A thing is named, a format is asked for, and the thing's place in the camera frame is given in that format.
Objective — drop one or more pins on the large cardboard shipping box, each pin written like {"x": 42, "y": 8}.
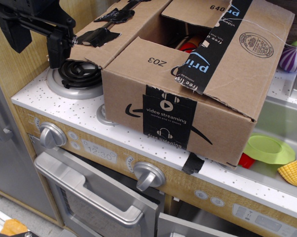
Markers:
{"x": 207, "y": 101}

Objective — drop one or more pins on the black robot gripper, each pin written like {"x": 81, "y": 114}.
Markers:
{"x": 45, "y": 17}

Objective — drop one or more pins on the yellow toy corn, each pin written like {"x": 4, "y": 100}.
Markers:
{"x": 289, "y": 172}

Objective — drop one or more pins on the right silver stove knob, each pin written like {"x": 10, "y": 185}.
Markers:
{"x": 148, "y": 175}

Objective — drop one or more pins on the red toy pepper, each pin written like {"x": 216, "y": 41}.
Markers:
{"x": 246, "y": 161}

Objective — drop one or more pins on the green toy plate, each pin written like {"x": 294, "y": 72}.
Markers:
{"x": 269, "y": 149}

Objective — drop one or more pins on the left silver stove knob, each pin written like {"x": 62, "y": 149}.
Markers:
{"x": 51, "y": 136}

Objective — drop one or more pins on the red toy in box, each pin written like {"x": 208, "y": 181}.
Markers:
{"x": 191, "y": 44}

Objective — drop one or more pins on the yellow object on floor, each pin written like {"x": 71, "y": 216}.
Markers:
{"x": 13, "y": 227}

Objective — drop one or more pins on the silver oven door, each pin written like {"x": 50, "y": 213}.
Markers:
{"x": 95, "y": 201}

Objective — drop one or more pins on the silver dishwasher door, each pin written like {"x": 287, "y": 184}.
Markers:
{"x": 171, "y": 226}

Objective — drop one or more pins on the black coil stove burner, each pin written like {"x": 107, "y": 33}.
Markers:
{"x": 75, "y": 74}

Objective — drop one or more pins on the silver stove knob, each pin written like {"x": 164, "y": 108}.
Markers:
{"x": 51, "y": 136}
{"x": 148, "y": 175}

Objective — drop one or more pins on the purple toy onion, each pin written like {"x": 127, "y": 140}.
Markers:
{"x": 288, "y": 59}

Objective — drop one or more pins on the grey toy fridge door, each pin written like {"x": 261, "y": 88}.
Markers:
{"x": 19, "y": 180}

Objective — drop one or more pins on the black tape piece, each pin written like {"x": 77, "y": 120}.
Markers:
{"x": 193, "y": 164}

